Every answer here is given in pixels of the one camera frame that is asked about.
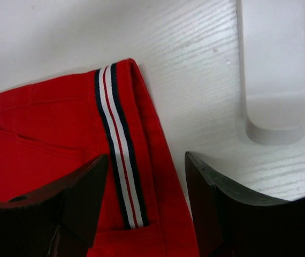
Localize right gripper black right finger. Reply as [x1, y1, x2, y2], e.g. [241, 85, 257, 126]
[185, 152, 305, 256]

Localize red trousers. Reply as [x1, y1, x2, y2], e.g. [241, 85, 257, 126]
[0, 59, 199, 256]

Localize white clothes rack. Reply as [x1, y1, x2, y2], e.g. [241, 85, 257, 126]
[237, 1, 305, 145]

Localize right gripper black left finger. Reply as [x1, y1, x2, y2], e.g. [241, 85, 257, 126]
[0, 155, 109, 256]

